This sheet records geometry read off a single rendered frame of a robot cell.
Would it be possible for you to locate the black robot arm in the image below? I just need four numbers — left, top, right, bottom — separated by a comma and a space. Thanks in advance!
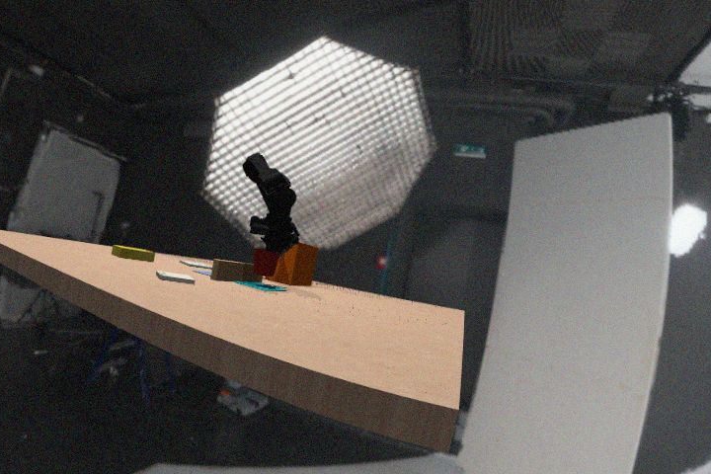
243, 152, 299, 237

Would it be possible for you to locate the yellow flat bar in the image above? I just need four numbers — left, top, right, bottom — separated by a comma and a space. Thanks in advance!
112, 245, 155, 262

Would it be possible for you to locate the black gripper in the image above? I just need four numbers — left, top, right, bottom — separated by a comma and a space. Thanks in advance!
250, 209, 299, 254

